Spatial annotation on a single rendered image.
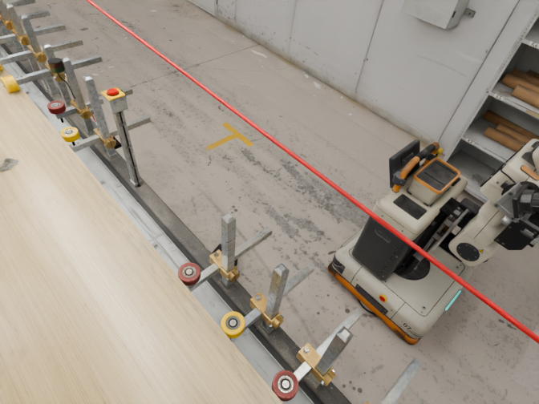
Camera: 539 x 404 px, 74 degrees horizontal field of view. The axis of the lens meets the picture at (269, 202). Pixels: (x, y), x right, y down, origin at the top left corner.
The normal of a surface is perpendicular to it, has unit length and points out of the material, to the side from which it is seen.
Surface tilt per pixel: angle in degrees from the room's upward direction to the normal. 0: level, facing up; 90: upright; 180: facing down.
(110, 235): 0
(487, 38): 90
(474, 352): 0
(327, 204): 0
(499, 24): 90
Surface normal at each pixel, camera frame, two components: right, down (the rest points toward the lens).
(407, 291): 0.10, -0.66
